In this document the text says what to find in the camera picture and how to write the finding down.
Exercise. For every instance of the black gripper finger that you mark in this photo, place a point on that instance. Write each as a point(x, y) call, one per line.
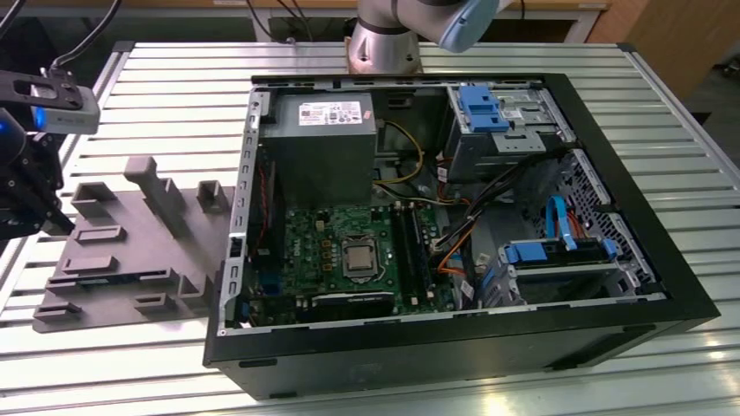
point(50, 186)
point(18, 225)

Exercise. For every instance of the RAM stick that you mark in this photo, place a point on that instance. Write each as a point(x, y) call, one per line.
point(102, 281)
point(427, 264)

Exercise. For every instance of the black RAM slot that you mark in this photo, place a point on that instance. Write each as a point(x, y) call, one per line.
point(398, 251)
point(410, 255)

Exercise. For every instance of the grey parts rack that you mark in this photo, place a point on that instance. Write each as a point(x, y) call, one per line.
point(132, 242)

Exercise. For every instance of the green motherboard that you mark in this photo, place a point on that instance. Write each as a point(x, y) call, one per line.
point(307, 225)

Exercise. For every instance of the grey power supply unit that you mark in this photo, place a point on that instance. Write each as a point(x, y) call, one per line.
point(318, 147)

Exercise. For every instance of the silver CPU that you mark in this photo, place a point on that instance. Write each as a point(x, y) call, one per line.
point(359, 258)

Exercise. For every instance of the CPU socket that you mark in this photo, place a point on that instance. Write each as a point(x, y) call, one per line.
point(362, 277)

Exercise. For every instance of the black graphics card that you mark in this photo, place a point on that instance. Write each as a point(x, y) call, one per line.
point(352, 303)

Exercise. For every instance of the white board connector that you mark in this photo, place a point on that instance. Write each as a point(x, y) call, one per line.
point(438, 246)

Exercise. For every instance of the blue plastic drive latch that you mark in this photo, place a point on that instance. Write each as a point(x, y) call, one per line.
point(483, 112)

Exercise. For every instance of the black PC case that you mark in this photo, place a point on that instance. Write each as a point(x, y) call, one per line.
point(463, 359)

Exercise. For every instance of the metal drive cage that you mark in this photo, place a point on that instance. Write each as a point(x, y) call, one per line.
point(520, 143)

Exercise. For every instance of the hard disk in blue carrier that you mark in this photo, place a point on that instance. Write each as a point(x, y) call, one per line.
point(528, 253)

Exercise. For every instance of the metal disk bay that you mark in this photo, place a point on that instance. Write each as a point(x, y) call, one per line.
point(572, 269)

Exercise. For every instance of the wooden cabinet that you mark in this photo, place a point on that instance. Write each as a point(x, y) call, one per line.
point(682, 39)

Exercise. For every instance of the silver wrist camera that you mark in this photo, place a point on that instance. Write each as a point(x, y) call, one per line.
point(70, 117)

